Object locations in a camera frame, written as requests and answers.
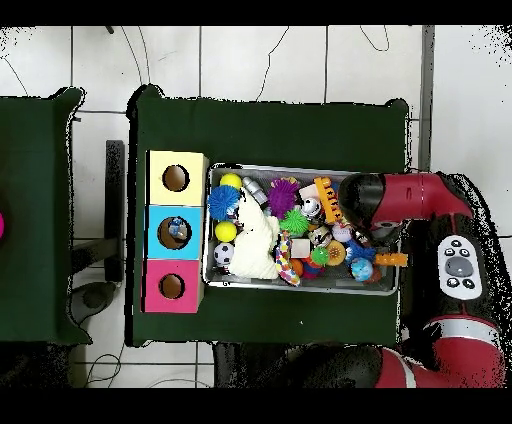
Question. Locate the clear plastic packet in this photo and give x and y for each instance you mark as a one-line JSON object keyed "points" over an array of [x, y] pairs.
{"points": [[178, 230]]}

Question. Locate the multicoloured swirl ball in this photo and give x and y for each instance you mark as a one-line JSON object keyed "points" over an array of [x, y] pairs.
{"points": [[362, 270]]}

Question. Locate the orange toy building block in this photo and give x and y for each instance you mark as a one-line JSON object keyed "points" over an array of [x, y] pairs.
{"points": [[326, 198], [390, 259]]}

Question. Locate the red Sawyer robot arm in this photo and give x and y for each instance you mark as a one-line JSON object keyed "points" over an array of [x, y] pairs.
{"points": [[416, 196]]}

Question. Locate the shallow clear mesh bin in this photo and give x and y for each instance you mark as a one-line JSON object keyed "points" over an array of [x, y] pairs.
{"points": [[240, 282]]}

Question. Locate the wooden box with three holes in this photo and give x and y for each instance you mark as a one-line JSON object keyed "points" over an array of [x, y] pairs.
{"points": [[160, 272]]}

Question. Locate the purple spiky ball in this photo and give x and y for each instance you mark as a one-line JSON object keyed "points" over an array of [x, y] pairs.
{"points": [[283, 198]]}

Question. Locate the large blue spiky ball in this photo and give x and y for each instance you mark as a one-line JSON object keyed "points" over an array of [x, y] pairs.
{"points": [[223, 203]]}

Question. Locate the cream knitted cloth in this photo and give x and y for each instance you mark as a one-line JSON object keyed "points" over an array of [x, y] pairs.
{"points": [[254, 248]]}

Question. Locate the yellow ball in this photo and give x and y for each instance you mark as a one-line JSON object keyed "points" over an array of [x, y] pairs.
{"points": [[230, 181], [226, 232]]}

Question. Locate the green spiky ball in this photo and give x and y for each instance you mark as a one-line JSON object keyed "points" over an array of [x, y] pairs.
{"points": [[294, 224]]}

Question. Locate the small soccer ball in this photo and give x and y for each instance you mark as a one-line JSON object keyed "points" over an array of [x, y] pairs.
{"points": [[224, 254]]}

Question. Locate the silver metal can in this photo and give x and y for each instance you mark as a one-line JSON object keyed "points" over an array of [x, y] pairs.
{"points": [[311, 210]]}

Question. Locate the colourful patterned cloth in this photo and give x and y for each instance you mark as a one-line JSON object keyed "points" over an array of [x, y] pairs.
{"points": [[286, 260]]}

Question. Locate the dark green table cloth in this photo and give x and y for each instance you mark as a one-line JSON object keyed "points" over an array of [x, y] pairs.
{"points": [[280, 128], [36, 224]]}

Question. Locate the pink round object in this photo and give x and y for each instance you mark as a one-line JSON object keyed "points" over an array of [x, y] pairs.
{"points": [[2, 226]]}

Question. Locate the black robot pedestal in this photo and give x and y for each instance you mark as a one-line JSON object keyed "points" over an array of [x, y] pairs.
{"points": [[244, 368]]}

